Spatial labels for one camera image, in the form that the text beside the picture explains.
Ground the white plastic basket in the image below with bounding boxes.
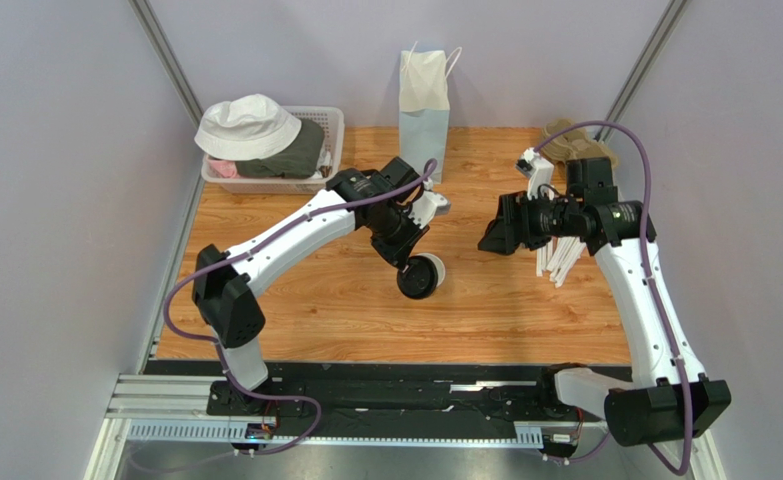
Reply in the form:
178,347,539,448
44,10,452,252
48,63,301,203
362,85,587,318
201,106,345,195

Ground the white bucket hat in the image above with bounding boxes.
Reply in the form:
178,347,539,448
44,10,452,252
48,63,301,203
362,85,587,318
194,94,302,161

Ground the pink cloth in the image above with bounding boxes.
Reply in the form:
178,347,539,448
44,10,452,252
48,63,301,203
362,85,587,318
206,157,240,179

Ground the bundle of wrapped straws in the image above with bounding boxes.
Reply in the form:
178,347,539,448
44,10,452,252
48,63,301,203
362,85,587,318
535,237,586,288

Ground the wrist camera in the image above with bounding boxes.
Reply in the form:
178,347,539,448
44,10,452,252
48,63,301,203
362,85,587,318
409,191,451,229
515,147,554,199

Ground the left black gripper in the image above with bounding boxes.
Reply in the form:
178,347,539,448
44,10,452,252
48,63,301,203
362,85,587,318
367,205,431,273

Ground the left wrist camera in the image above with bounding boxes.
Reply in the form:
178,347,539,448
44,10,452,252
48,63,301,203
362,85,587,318
409,191,451,229

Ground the white paper bag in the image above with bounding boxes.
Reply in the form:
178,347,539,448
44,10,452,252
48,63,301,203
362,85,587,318
398,46,462,183

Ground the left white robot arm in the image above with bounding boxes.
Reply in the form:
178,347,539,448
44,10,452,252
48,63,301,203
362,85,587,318
192,158,448,391

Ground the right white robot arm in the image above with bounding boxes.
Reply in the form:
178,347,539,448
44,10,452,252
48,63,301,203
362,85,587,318
478,155,732,447

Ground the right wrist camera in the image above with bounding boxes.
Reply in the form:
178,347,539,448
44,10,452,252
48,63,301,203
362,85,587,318
515,147,554,199

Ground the cardboard cup carrier stack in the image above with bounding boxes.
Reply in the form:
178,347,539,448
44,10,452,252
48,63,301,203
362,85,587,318
539,129,619,169

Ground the black coffee cup lid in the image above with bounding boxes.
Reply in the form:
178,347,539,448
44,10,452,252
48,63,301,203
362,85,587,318
396,255,437,300

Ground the white paper coffee cup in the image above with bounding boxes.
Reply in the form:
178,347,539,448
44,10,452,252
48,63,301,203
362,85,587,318
419,252,446,288

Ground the olive green cloth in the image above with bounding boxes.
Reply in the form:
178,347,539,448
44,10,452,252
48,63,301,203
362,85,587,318
236,119,325,180

